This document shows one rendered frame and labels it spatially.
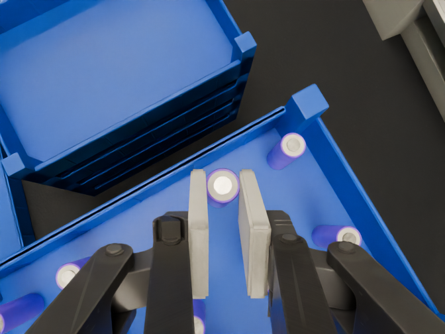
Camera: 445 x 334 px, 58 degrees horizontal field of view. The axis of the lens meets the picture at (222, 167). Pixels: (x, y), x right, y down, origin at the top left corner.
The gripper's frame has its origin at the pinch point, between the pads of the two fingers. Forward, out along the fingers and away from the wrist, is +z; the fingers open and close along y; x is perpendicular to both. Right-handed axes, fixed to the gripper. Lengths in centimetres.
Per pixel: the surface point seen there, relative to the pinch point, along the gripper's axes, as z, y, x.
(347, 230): 8.1, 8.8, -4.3
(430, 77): 60, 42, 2
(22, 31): 38.8, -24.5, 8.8
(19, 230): 45, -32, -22
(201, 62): 37.2, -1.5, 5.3
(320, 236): 11.3, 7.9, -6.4
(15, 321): 6.8, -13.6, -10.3
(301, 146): 10.6, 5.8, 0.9
